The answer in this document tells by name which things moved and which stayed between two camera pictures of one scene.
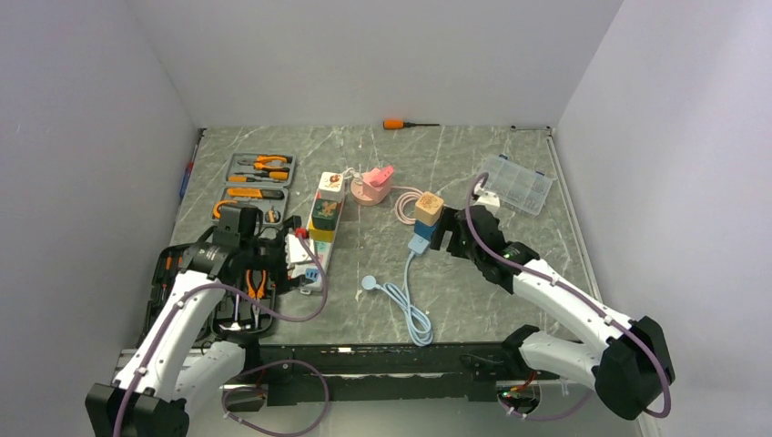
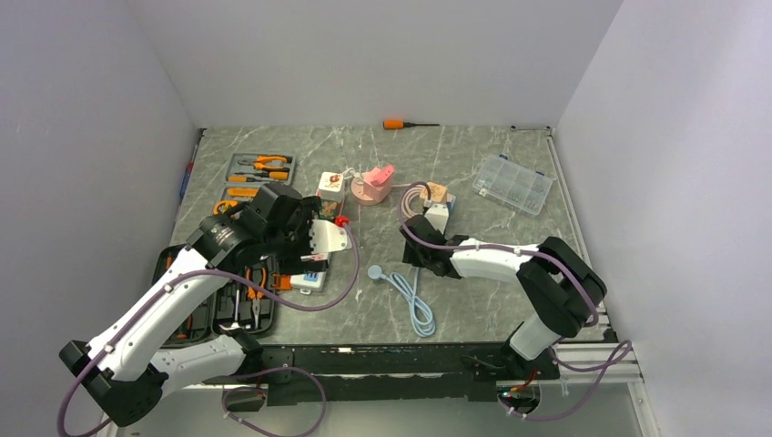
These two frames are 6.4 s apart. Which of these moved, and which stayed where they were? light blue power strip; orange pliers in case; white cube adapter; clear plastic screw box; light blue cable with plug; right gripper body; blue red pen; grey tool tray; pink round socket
Moved: light blue power strip; light blue cable with plug; right gripper body
Stayed: blue red pen; grey tool tray; clear plastic screw box; orange pliers in case; pink round socket; white cube adapter
